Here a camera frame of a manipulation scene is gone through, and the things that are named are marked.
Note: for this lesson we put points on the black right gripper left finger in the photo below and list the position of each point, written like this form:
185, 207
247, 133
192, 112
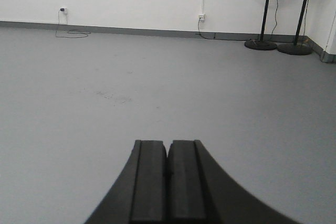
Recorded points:
138, 194

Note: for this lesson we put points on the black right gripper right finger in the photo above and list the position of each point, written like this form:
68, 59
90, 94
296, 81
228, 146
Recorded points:
200, 191

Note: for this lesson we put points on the white wall socket right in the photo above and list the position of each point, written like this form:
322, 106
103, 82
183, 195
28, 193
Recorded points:
201, 17

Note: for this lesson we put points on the white wall socket with plug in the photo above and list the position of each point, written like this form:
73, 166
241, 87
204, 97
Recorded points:
64, 10

